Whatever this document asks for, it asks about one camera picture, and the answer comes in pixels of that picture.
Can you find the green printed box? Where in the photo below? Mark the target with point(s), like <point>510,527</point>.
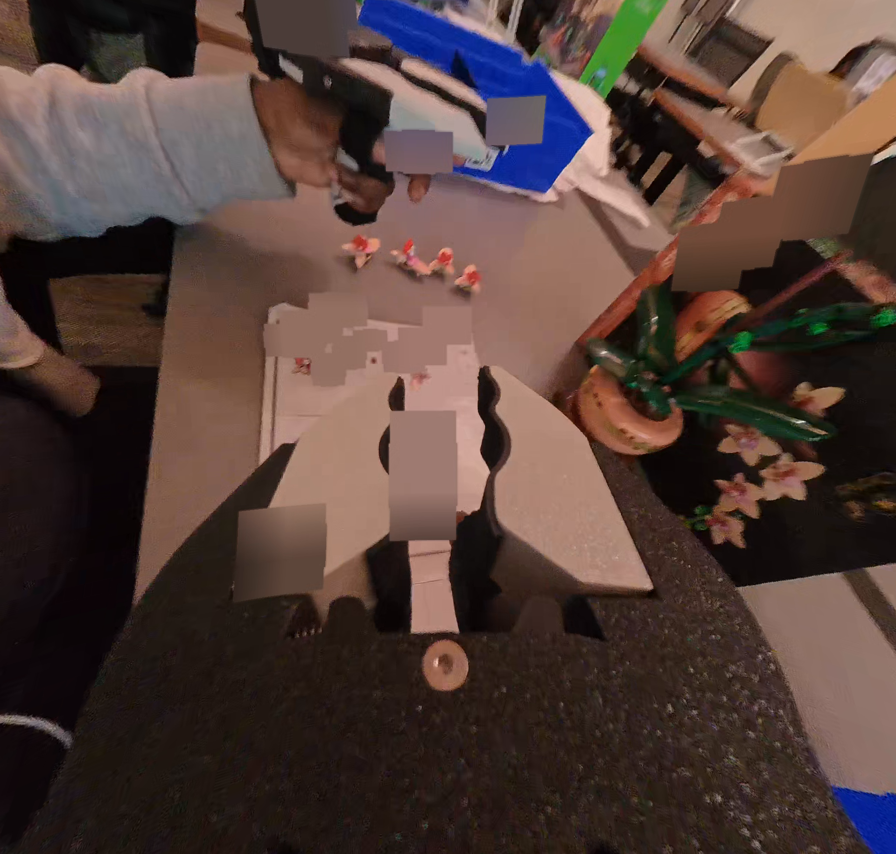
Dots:
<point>630,21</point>

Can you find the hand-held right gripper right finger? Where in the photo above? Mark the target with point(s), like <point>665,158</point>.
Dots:
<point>560,511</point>

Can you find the grey desk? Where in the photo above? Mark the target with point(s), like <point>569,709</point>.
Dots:
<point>231,287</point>

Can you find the cardboard box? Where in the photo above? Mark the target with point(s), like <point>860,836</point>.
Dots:
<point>805,108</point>

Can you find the blue box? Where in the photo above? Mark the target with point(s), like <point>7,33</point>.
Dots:
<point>553,161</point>

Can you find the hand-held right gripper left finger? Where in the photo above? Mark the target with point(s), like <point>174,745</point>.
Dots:
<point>336,476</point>

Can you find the person's left forearm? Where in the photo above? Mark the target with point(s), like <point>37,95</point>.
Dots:
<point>126,147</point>

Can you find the black chair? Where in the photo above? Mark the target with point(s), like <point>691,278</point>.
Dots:
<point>105,7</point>

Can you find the long wooden table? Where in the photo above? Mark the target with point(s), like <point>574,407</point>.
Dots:
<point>707,115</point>

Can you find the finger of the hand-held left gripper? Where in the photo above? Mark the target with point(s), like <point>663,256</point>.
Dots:
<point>441,77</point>
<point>434,113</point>

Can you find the person's left hand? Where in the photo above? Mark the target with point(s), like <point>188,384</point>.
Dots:
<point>297,133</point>

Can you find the black orchid picture box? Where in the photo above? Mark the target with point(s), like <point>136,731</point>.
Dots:
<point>770,525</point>

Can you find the orchid instruction booklet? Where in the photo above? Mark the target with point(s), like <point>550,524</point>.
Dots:
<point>287,413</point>

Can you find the dark dining chair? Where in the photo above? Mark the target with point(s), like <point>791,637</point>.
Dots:
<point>651,147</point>

